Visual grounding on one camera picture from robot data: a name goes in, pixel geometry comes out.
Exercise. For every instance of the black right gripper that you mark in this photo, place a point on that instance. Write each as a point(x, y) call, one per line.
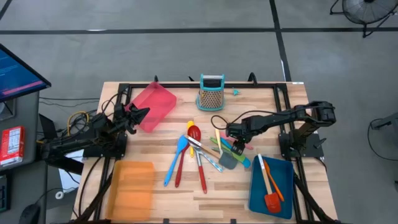
point(247, 132)

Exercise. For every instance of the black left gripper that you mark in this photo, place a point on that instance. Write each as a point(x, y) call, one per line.
point(130, 119)

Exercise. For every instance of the green silicone spatula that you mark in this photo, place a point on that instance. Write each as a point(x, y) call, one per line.
point(237, 156)

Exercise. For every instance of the pink silicone spatula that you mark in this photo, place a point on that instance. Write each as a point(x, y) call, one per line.
point(247, 146)

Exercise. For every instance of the blue silicone spatula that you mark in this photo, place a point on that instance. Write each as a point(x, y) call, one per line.
point(246, 162)

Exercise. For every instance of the grey green patterned knife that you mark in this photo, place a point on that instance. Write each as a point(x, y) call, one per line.
point(216, 150)

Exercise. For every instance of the white blue patterned knife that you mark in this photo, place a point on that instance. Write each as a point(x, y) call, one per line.
point(214, 165)

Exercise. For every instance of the red slotted spoon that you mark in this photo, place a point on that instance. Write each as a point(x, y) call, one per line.
point(194, 133)

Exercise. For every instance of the blue silicone spoon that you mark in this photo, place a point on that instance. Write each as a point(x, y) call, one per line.
point(182, 144)

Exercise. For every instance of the yellow silicone spoon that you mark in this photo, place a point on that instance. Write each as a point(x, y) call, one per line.
point(190, 124)

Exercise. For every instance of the orange silicone spatula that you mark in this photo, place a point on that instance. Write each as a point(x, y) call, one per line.
point(275, 183)

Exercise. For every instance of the dark red solid spoon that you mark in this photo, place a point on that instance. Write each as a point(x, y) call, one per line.
point(179, 174)

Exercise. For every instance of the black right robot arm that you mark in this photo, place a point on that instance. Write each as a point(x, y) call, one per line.
point(295, 121)

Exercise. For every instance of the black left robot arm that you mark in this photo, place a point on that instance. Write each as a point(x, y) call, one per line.
point(77, 143)

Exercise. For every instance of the pink plastic bin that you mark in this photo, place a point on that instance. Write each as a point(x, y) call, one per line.
point(155, 105)

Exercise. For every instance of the black table clamp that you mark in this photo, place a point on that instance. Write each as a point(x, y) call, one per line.
point(252, 74)
point(156, 79)
point(190, 79)

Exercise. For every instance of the small teal plastic piece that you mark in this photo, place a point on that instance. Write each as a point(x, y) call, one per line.
point(236, 92)

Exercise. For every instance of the teal metal box grater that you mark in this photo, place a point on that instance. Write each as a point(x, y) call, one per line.
point(211, 98)

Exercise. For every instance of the blue plastic bin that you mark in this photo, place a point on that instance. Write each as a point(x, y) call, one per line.
point(284, 186)

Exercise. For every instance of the orange plastic bin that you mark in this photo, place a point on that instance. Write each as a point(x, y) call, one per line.
point(130, 189)

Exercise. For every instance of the white paper sheet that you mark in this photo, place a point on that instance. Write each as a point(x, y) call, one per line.
point(70, 183)

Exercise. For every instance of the grey desk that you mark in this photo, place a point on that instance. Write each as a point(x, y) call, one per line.
point(28, 118)

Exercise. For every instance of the white tape roll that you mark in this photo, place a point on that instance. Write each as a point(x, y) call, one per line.
point(56, 195)

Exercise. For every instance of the computer monitor blue screen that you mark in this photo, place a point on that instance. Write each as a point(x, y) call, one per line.
point(15, 77)

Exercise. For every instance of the red cardboard box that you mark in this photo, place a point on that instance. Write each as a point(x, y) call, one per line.
point(12, 146)

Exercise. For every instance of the black computer mouse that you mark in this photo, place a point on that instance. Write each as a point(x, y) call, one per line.
point(29, 214)

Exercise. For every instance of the grey metal stand foot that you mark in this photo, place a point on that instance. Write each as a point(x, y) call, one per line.
point(387, 121)

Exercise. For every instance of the black keyboard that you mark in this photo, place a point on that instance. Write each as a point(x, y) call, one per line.
point(3, 193)

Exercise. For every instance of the black floor fan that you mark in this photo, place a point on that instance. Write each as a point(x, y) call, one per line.
point(367, 9)

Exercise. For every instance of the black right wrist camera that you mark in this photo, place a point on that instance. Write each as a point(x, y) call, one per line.
point(236, 129)

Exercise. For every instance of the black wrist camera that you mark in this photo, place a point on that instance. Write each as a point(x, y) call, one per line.
point(236, 129)
point(119, 110)

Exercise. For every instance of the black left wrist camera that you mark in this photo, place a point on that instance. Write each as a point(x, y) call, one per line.
point(119, 110)

